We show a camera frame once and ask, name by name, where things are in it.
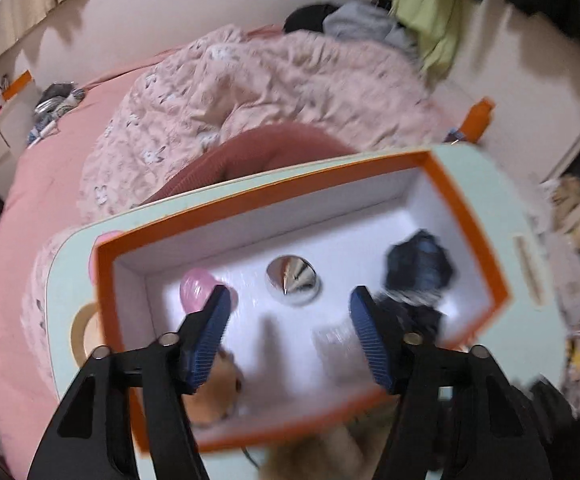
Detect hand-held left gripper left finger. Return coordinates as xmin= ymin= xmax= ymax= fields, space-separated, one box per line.
xmin=27 ymin=285 xmax=233 ymax=480

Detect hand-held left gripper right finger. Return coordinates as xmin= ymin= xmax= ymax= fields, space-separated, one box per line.
xmin=349 ymin=285 xmax=553 ymax=480

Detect pink translucent ball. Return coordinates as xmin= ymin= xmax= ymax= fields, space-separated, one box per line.
xmin=179 ymin=268 xmax=236 ymax=313

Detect brown plush toy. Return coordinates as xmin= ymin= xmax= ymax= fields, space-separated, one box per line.
xmin=190 ymin=350 xmax=246 ymax=427

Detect silver metal cone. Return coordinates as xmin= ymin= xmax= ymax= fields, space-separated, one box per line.
xmin=265 ymin=255 xmax=323 ymax=306

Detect orange and white cardboard box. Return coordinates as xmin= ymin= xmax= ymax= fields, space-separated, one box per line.
xmin=92 ymin=150 xmax=513 ymax=456

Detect beige fluffy toy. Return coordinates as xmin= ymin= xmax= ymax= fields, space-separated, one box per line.
xmin=260 ymin=400 xmax=396 ymax=480

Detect light green lap table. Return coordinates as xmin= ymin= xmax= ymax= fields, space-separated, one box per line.
xmin=44 ymin=141 xmax=578 ymax=480

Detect dusty red ribbed cushion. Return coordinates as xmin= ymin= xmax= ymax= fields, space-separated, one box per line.
xmin=135 ymin=122 xmax=361 ymax=206

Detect pink bed sheet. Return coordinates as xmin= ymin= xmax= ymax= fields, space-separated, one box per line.
xmin=0 ymin=77 xmax=171 ymax=461

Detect orange bottle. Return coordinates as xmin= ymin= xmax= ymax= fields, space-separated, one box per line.
xmin=460 ymin=96 xmax=496 ymax=143

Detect pink floral blanket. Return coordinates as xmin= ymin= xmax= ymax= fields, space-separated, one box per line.
xmin=20 ymin=25 xmax=456 ymax=396

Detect white bedside cabinet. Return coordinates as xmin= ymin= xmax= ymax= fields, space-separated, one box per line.
xmin=0 ymin=72 xmax=38 ymax=183

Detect small orange box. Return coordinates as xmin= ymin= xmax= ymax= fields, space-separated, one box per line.
xmin=1 ymin=70 xmax=33 ymax=101

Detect grey hoodie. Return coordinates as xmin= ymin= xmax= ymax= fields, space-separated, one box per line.
xmin=322 ymin=1 xmax=418 ymax=56

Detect yellow-green hanging garment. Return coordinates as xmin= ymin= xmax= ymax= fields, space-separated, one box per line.
xmin=389 ymin=0 xmax=471 ymax=76

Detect black garment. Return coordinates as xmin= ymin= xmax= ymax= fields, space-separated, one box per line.
xmin=283 ymin=4 xmax=343 ymax=36

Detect beige curtain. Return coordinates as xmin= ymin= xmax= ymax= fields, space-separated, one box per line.
xmin=0 ymin=0 xmax=181 ymax=91

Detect black cable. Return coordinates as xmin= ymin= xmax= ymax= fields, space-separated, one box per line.
xmin=242 ymin=446 xmax=267 ymax=472

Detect pile of clothes and cables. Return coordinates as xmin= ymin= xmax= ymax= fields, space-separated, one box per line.
xmin=27 ymin=81 xmax=88 ymax=148

